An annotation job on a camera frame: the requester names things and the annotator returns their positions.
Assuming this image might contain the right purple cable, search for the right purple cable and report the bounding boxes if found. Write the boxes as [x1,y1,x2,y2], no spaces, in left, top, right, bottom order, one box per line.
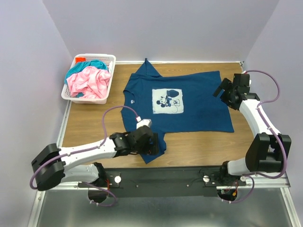
[220,69,288,204]

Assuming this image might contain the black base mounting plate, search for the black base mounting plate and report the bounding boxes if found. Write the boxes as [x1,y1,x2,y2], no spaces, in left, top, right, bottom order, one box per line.
[78,166,247,199]

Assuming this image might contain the orange cloth in basket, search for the orange cloth in basket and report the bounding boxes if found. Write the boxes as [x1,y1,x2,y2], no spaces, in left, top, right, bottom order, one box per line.
[75,57,86,64]

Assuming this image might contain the purple cable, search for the purple cable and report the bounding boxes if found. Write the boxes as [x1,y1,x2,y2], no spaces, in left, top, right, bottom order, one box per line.
[220,69,288,204]
[28,105,142,207]

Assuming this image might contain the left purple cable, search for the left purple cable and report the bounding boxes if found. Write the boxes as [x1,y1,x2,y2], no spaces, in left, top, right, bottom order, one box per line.
[28,105,142,207]

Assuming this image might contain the dark blue t shirt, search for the dark blue t shirt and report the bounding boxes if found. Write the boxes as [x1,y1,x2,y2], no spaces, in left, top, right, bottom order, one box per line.
[121,60,234,164]

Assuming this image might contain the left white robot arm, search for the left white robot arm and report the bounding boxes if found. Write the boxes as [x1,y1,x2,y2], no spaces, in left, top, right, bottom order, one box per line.
[30,125,159,191]

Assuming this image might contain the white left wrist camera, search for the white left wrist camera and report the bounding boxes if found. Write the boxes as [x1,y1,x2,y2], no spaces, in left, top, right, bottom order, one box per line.
[136,116,152,129]

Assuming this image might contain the pink t shirt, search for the pink t shirt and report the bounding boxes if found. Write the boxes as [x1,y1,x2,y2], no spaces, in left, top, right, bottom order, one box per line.
[67,66,111,99]

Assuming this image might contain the aluminium frame rail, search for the aluminium frame rail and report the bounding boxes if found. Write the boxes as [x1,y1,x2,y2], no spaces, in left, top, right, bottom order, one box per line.
[28,175,300,227]

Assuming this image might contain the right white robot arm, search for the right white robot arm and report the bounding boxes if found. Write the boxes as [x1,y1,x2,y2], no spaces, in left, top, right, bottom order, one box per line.
[213,71,292,185]

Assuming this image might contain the teal t shirt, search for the teal t shirt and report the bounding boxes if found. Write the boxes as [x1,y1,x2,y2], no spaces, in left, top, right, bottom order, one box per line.
[64,60,109,85]

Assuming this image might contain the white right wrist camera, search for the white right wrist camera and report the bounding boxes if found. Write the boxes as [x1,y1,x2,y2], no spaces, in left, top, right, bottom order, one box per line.
[241,73,251,87]

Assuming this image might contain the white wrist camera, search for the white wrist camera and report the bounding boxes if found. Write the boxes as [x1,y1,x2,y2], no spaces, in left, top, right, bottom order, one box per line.
[136,116,152,129]
[241,73,251,87]

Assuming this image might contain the white plastic laundry basket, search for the white plastic laundry basket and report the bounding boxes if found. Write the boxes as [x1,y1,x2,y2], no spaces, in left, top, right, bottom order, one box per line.
[61,53,116,105]

